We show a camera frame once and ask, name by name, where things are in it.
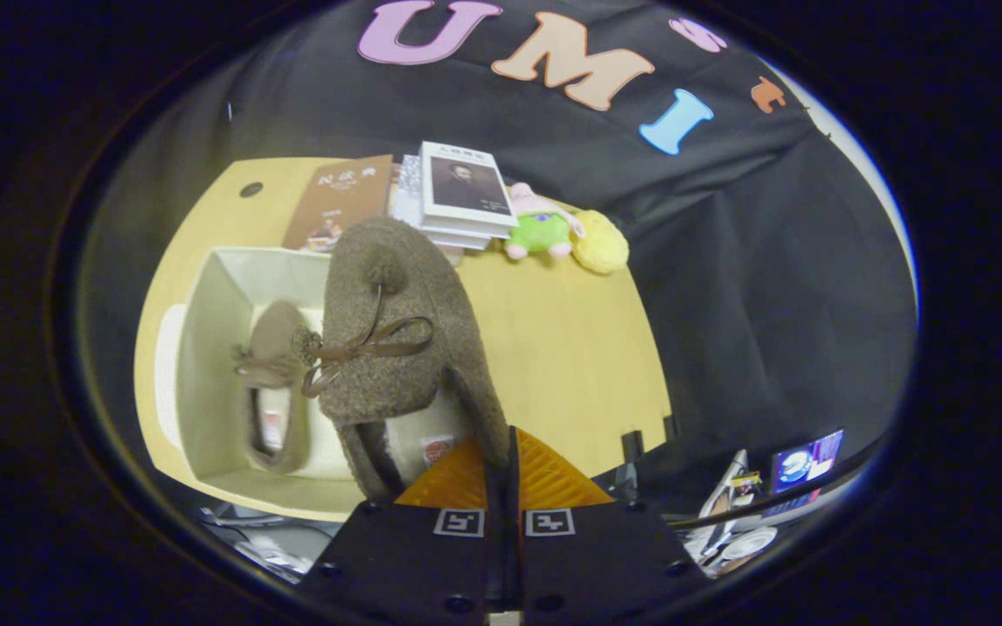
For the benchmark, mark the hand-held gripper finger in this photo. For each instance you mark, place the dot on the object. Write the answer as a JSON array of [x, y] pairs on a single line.
[[515, 539], [496, 539]]

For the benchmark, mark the brown fuzzy shoe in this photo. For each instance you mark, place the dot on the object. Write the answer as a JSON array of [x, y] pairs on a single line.
[[279, 335], [405, 287]]

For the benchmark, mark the beige storage box grey lid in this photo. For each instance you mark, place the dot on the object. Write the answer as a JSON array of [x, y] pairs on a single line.
[[223, 348]]

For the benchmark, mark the black table clamp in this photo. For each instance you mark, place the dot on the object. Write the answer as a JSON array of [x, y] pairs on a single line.
[[631, 445], [669, 426]]

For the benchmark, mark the cluttered papers pile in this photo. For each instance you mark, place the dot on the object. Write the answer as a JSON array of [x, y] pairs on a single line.
[[727, 500]]

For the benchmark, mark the white round plate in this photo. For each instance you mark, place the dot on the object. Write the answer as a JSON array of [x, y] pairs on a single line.
[[749, 543]]

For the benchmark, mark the thick pale book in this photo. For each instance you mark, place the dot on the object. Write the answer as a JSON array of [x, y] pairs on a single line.
[[451, 255]]

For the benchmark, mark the blue-lit screen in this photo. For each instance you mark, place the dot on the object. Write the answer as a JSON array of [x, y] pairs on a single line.
[[805, 461]]

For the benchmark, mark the yellow plush toy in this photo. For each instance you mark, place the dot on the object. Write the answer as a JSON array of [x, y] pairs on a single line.
[[603, 243]]

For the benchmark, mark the green and pink plush toy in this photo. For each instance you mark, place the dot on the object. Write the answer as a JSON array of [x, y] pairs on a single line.
[[540, 230]]

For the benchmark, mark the white book patterned cover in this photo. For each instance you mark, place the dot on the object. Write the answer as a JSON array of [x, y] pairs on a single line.
[[408, 187]]

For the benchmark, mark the brown cover book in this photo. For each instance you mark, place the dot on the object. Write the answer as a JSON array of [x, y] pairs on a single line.
[[340, 196]]

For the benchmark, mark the black table grommet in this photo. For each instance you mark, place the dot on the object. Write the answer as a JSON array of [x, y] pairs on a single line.
[[250, 189]]

